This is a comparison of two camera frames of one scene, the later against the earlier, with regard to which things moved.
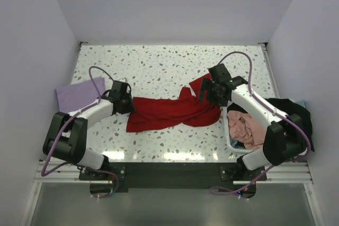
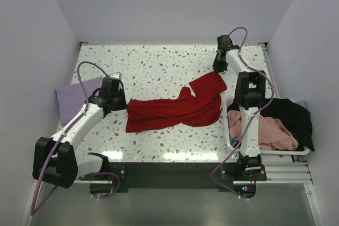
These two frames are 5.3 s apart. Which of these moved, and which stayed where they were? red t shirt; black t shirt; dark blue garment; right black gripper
Moved: right black gripper
Stayed: black t shirt; dark blue garment; red t shirt
